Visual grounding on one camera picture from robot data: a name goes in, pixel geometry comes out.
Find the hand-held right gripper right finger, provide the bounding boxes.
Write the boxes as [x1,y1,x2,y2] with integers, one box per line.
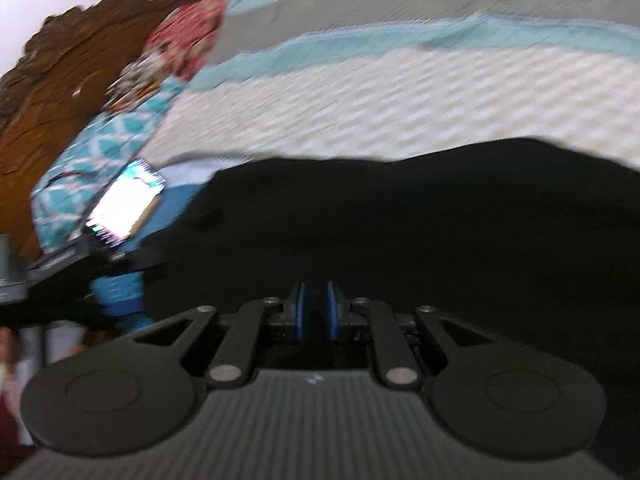
[326,280,497,390]

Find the teal patterned pillow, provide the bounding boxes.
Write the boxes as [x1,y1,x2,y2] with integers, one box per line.
[31,77,188,256]

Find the black pants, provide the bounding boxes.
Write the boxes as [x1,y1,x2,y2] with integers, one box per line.
[145,137,640,480]

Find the patterned blue grey bedsheet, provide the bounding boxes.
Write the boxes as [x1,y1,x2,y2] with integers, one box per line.
[140,0,640,241]

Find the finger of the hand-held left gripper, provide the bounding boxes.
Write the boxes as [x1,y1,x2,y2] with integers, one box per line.
[90,266,156,335]

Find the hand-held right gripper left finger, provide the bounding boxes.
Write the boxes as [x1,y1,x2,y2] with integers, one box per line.
[134,281,309,388]

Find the carved wooden headboard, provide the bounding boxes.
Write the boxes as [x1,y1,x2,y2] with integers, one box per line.
[0,0,211,261]

